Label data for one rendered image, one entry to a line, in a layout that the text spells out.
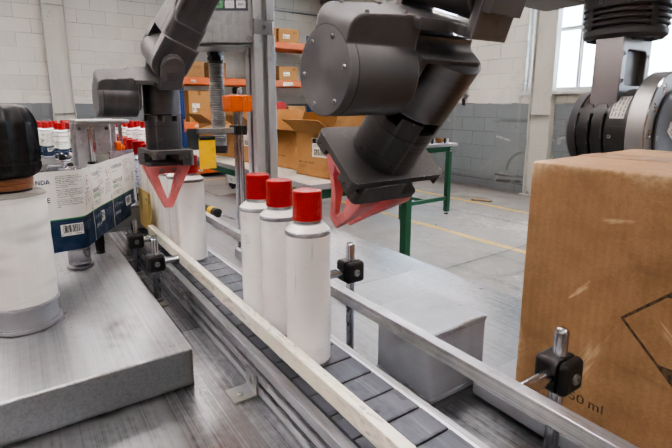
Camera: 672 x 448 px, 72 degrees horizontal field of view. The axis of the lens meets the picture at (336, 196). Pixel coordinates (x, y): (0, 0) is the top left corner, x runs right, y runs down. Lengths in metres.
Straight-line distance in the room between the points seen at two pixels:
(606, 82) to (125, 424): 0.88
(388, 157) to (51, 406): 0.45
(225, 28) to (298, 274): 0.56
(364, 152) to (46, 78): 8.03
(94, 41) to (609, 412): 8.28
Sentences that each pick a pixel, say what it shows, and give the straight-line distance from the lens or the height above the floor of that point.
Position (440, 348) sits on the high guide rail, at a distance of 0.45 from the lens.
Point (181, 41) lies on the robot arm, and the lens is 0.76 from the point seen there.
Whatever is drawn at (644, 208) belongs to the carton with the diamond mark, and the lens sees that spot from 0.48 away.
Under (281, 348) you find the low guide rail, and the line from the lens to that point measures 0.55.
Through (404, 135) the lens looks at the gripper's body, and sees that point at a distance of 0.36.
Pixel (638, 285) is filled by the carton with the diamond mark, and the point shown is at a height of 1.02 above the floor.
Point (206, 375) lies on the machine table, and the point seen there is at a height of 0.83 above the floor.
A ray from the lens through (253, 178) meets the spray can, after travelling 0.63.
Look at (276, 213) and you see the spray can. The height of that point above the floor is 1.05.
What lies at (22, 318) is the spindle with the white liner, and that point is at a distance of 0.75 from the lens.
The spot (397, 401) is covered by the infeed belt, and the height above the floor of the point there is 0.88.
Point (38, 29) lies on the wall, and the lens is 8.40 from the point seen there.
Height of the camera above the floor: 1.18
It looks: 11 degrees down
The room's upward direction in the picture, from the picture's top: straight up
